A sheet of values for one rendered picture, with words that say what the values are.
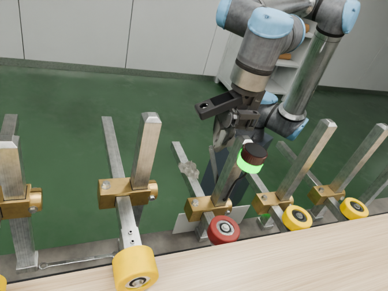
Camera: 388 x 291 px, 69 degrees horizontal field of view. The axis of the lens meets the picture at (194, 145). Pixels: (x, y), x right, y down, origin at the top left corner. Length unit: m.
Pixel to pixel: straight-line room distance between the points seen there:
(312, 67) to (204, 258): 0.98
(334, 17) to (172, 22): 2.34
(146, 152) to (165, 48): 2.91
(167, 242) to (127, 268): 0.39
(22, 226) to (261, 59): 0.63
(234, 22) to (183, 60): 2.81
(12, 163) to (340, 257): 0.80
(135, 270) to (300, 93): 1.15
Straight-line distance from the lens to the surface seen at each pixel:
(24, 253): 0.82
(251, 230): 1.07
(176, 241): 0.94
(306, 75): 1.41
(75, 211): 1.88
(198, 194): 0.86
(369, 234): 1.03
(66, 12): 3.21
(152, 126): 0.56
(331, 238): 0.92
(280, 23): 0.64
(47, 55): 3.36
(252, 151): 0.67
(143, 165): 0.63
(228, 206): 0.86
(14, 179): 0.63
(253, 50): 0.65
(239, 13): 0.80
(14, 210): 0.68
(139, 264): 0.56
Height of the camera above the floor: 1.46
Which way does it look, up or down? 35 degrees down
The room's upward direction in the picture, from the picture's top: 18 degrees clockwise
